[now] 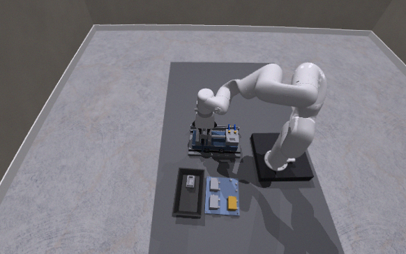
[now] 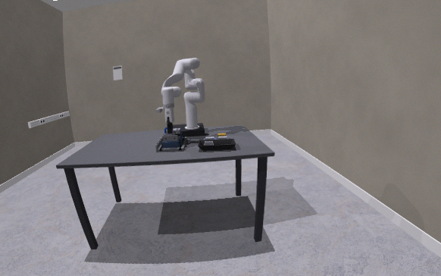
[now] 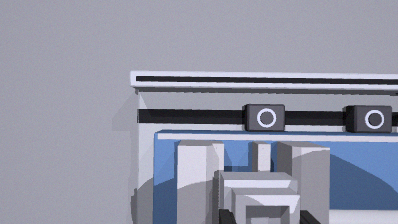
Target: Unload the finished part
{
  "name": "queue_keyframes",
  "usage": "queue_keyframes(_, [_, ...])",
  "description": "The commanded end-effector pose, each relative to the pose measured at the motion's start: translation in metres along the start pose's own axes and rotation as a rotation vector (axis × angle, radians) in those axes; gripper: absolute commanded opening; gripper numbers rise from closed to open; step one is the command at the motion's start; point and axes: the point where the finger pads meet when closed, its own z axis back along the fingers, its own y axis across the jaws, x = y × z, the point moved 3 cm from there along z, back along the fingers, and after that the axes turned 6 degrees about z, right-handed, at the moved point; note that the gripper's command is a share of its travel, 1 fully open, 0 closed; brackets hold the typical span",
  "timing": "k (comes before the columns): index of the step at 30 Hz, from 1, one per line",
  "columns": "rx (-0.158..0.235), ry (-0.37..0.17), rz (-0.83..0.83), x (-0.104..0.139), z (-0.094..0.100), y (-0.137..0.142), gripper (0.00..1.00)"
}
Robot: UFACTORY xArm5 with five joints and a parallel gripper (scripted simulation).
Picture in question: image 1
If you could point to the yellow-orange block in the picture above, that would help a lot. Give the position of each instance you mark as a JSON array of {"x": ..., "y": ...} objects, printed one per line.
[{"x": 231, "y": 203}]

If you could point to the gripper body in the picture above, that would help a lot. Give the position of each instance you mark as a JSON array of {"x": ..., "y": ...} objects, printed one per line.
[{"x": 207, "y": 123}]

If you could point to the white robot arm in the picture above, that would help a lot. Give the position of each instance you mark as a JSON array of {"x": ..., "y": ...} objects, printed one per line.
[{"x": 303, "y": 94}]

